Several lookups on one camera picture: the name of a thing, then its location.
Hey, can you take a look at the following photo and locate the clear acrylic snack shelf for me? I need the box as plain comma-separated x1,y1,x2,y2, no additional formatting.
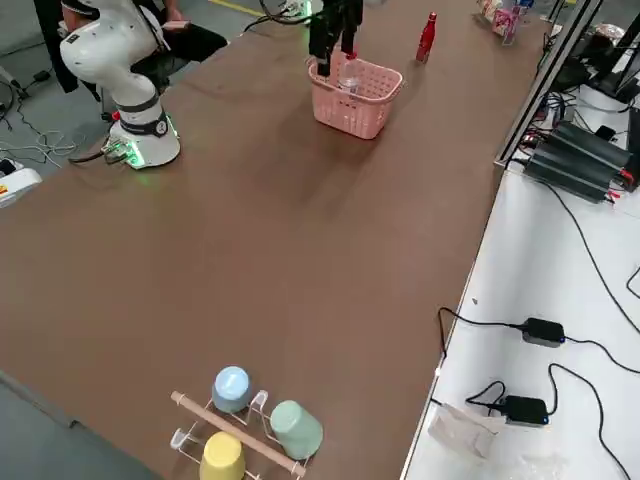
473,0,535,47

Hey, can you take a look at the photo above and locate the blue cup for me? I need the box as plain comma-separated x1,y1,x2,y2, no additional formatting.
211,366,253,414

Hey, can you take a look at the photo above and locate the black base cable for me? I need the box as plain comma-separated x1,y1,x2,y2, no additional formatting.
67,142,119,167

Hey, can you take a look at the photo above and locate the clear water bottle red cap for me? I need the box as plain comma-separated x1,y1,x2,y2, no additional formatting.
335,47,362,96

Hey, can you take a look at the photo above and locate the black power supply cable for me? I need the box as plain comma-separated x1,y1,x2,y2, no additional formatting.
542,179,640,334

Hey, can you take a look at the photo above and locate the aluminium frame post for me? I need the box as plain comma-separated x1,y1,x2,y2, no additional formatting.
493,0,601,170

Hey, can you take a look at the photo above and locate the wooden rod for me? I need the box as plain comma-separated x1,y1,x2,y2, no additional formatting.
170,390,307,476

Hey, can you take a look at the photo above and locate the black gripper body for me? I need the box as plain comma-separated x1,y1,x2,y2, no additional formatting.
308,0,365,39

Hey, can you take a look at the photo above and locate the black finned power supply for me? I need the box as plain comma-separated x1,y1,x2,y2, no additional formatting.
523,119,640,204

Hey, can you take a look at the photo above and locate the yellow cup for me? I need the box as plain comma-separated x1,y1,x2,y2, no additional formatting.
199,431,247,480

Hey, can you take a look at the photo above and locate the clear plastic bag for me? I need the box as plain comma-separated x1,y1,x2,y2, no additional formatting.
428,402,501,459

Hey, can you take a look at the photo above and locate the pink snack packet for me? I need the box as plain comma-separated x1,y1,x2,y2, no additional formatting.
492,8,522,35

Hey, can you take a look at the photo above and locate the red Pepsi bottle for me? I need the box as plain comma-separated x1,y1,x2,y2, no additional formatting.
415,11,439,64

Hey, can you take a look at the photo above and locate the green cup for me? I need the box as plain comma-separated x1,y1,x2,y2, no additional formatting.
269,399,324,461

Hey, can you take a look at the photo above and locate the black adapter cable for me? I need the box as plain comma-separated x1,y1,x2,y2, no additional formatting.
437,306,526,364
560,337,640,375
546,363,634,480

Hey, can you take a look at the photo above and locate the tangled cable bundle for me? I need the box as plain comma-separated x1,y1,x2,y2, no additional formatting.
519,87,581,151

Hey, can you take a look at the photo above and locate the white box yellow label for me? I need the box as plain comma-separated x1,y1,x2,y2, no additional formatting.
0,159,44,210

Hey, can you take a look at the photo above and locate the pink plastic basket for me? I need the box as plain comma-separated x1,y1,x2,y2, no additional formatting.
307,52,404,141

